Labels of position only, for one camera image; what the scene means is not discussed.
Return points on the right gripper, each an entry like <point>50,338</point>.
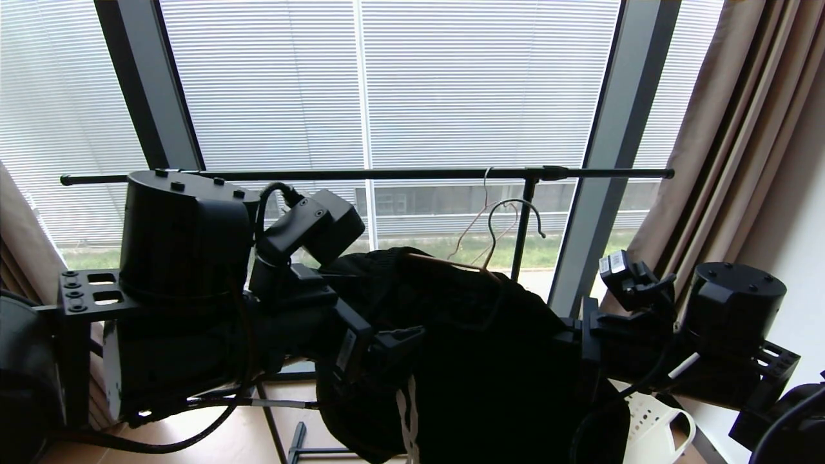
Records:
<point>644,361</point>

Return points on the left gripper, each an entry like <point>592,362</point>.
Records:
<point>225,348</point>

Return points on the black shorts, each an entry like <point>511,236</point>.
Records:
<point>483,361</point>

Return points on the pink clothes hanger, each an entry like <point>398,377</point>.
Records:
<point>485,187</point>
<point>451,263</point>

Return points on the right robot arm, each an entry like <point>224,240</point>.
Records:
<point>735,303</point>

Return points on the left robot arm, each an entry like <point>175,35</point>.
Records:
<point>187,238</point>

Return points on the white laundry basket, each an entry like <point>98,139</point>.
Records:
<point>651,432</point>

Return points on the black clothes rack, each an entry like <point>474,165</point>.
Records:
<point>419,174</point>

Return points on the brown curtain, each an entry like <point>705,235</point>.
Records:
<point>19,225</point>
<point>728,129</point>

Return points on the window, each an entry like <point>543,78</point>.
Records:
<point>451,96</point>

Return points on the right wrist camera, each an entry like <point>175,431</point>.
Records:
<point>631,277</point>

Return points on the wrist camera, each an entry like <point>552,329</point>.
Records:
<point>316,225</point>
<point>631,277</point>

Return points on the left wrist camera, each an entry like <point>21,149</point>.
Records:
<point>316,225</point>

